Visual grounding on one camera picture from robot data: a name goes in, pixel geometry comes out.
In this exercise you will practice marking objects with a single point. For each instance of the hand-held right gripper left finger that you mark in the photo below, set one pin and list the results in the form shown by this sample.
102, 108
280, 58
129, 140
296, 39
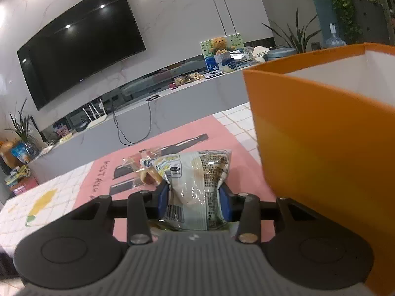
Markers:
163, 202

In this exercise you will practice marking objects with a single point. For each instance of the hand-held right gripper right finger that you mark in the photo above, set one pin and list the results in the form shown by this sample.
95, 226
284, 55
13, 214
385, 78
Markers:
225, 205

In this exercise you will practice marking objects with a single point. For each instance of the clear bag of yellow snacks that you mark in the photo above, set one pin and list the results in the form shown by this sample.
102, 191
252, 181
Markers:
191, 185

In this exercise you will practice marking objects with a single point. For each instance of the small clear pastry packet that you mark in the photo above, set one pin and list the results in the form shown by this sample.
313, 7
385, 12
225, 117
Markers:
143, 175

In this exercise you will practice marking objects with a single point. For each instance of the orange cardboard box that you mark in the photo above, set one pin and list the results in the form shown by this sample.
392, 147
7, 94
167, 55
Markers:
324, 145

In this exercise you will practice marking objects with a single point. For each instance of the pile of snacks on console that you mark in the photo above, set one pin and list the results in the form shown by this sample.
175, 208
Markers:
189, 78

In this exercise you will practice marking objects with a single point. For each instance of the pink placemat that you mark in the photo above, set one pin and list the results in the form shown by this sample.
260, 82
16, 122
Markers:
191, 135

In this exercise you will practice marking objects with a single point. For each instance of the grey television console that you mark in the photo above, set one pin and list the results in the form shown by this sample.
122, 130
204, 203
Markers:
92, 141

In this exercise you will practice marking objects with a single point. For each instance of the white router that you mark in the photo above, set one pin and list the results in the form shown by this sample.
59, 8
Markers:
95, 120

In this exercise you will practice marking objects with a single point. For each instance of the white flat scale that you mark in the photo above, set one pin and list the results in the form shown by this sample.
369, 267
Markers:
213, 74

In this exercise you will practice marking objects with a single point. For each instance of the pink box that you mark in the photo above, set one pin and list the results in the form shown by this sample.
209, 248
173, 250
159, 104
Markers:
26, 186

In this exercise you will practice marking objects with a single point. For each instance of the white and blue mug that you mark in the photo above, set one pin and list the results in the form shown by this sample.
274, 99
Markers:
228, 66

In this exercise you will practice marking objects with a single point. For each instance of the blue box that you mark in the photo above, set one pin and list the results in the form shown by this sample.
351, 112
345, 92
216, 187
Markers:
213, 64

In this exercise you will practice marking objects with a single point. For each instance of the pile of colourful packets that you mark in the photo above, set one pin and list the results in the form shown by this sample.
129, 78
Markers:
17, 174

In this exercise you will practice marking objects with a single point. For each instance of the blue printed bag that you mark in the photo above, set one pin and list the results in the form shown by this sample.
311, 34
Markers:
19, 152

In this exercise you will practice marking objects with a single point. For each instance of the white round sign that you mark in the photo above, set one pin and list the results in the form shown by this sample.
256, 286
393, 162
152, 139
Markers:
260, 53

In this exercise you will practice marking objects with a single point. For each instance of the potted grass plant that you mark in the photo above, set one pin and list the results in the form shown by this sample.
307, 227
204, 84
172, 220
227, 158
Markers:
23, 126

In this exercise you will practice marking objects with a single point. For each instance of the brown teddy bear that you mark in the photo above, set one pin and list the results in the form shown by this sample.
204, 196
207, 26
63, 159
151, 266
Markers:
219, 45

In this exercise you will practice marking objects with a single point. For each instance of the grey pedal bin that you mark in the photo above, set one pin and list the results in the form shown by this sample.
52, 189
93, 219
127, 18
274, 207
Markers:
280, 54

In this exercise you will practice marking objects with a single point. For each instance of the orange bag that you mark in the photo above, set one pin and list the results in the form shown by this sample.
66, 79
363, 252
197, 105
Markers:
7, 157

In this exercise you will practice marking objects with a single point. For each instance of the black television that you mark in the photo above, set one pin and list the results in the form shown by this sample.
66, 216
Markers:
80, 43

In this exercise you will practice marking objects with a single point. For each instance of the tall potted plant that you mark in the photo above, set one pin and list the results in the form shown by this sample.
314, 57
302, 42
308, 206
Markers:
296, 34

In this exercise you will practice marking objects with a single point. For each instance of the blue water bottle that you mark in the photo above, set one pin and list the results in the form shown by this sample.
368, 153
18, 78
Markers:
335, 40

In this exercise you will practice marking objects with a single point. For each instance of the dark cabinet with plants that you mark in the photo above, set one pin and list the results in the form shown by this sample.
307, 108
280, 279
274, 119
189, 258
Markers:
342, 0

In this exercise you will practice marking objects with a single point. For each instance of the dark grey cabinet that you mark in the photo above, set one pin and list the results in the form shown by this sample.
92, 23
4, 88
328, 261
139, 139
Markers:
370, 18

